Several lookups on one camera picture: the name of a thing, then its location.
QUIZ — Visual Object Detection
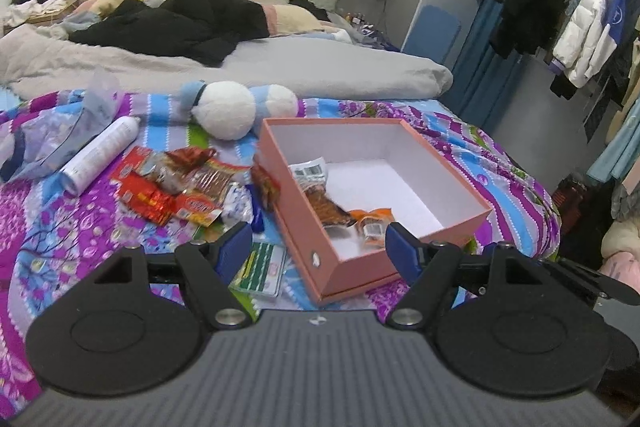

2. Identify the green card pack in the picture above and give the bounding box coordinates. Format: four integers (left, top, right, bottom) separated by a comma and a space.
231, 242, 287, 301

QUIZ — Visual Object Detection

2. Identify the yellow and red snack packet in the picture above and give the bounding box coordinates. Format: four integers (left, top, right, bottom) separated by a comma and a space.
175, 194, 224, 226

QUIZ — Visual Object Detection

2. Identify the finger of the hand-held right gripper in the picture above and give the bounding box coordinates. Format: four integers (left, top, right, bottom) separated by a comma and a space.
541, 258, 640, 304

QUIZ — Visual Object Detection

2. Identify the white spray bottle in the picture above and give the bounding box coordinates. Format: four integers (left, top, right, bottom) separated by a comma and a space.
60, 116, 140, 196

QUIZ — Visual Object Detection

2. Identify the brown snack packet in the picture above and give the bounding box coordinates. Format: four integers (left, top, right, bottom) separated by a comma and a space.
301, 183, 357, 228

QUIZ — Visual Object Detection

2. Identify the pile of clothes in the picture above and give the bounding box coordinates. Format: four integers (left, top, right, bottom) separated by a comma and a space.
2, 0, 81, 28

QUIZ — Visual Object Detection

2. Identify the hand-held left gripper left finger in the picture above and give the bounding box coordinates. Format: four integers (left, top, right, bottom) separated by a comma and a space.
90, 222, 253, 330

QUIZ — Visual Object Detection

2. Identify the white wrapped candy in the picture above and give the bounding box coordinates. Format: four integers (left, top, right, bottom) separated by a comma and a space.
221, 183, 254, 224

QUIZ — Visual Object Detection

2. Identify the red and white snack packet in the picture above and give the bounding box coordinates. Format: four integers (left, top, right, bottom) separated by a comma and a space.
111, 146, 163, 182

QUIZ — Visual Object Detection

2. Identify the cream and pink bundle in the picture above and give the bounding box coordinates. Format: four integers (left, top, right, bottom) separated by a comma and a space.
599, 206, 640, 280

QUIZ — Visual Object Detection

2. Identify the clear red-label snack packet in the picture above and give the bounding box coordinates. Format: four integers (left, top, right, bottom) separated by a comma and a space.
182, 159, 237, 208

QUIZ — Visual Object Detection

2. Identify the beige blanket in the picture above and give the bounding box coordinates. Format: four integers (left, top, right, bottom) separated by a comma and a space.
262, 2, 333, 38

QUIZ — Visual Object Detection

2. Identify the black coat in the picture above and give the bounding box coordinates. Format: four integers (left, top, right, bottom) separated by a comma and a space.
67, 0, 273, 68

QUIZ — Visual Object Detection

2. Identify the dark red snack packet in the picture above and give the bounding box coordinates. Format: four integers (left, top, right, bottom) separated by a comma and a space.
251, 163, 282, 212

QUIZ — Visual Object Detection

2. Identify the blue curtain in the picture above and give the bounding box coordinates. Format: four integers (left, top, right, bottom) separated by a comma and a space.
450, 0, 523, 128

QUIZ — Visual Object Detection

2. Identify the orange snack packet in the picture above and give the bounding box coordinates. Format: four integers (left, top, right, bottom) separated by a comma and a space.
348, 207, 397, 249

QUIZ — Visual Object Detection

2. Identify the teal hanging garment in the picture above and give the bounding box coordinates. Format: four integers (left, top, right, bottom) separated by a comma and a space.
586, 99, 640, 185

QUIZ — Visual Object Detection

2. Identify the pink cardboard box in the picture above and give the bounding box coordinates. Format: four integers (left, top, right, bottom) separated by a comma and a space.
256, 117, 493, 306

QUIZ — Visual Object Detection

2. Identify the grey duvet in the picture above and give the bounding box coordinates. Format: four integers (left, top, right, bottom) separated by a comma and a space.
0, 23, 454, 98

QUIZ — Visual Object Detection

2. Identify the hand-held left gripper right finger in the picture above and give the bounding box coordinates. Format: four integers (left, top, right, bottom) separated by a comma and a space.
385, 222, 551, 329

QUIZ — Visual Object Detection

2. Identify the blue packet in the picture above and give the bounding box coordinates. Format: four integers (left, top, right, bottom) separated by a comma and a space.
247, 184, 267, 234

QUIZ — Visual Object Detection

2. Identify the reddish-brown snack packet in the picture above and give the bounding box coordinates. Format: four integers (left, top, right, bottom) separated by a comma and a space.
159, 147, 219, 174

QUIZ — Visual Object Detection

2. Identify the blue and white jersey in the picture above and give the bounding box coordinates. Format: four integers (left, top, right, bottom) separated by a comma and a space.
604, 0, 638, 45

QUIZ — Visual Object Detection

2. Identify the white puffer jacket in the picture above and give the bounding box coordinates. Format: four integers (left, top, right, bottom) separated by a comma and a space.
549, 0, 626, 88

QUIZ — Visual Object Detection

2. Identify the white-label snack packet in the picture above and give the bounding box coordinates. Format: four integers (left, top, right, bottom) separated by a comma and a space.
289, 158, 329, 188

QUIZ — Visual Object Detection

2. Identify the floral purple bedsheet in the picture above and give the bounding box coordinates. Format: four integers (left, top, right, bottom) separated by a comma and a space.
0, 87, 563, 408

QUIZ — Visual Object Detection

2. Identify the white and blue plush toy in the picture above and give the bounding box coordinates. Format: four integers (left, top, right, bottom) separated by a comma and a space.
179, 80, 299, 141

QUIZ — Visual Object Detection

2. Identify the clear plastic bag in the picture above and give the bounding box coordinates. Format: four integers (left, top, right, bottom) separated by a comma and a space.
0, 72, 121, 182

